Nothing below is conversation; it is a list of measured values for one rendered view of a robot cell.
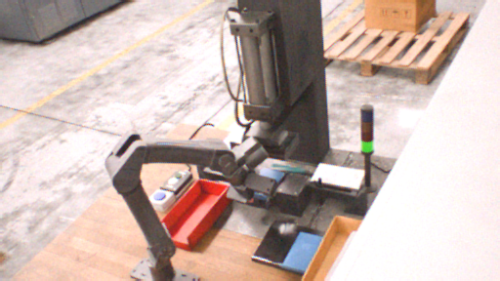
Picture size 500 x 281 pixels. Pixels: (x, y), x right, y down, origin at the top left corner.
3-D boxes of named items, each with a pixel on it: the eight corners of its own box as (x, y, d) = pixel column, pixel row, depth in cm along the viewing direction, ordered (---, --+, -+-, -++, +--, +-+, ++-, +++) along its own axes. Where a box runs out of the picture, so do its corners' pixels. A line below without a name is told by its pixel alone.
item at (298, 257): (279, 271, 134) (277, 263, 133) (300, 232, 146) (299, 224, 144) (304, 278, 131) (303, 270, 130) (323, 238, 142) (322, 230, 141)
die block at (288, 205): (241, 204, 163) (238, 185, 159) (256, 184, 170) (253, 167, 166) (300, 218, 154) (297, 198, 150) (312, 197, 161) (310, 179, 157)
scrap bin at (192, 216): (158, 242, 153) (153, 227, 150) (201, 192, 171) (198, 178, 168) (191, 252, 148) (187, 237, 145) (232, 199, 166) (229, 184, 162)
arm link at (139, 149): (226, 136, 134) (111, 127, 119) (240, 152, 127) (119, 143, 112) (214, 177, 138) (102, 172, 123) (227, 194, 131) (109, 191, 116)
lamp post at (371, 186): (355, 191, 160) (353, 109, 145) (361, 180, 165) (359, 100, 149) (374, 195, 158) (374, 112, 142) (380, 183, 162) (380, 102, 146)
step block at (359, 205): (343, 212, 153) (342, 188, 148) (347, 206, 155) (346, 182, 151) (364, 217, 150) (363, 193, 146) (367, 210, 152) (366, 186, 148)
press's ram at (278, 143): (230, 161, 153) (213, 72, 137) (268, 117, 172) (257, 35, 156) (285, 172, 145) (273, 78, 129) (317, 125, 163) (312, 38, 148)
